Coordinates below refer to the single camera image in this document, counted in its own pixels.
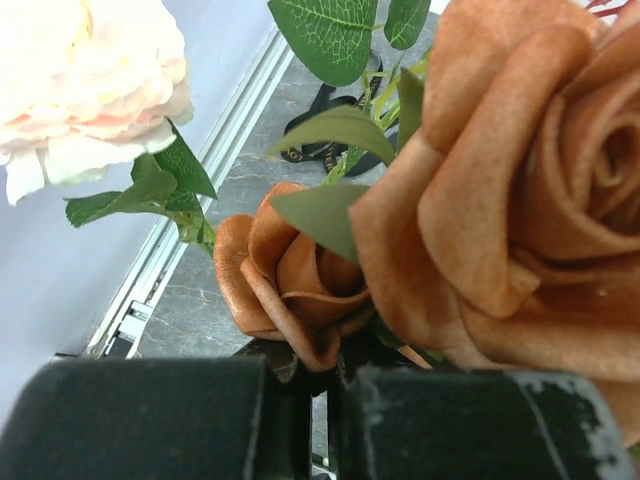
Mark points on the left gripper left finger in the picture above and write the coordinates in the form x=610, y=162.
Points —
x=246, y=416

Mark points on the white rose stem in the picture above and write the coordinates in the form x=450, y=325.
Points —
x=357, y=57

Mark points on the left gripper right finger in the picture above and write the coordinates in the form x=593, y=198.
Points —
x=408, y=423

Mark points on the black ribbon gold lettering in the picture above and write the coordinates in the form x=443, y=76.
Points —
x=336, y=130

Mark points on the pink rose stem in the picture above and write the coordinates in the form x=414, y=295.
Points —
x=87, y=85

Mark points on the brown rose stem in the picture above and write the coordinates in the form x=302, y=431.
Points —
x=505, y=234

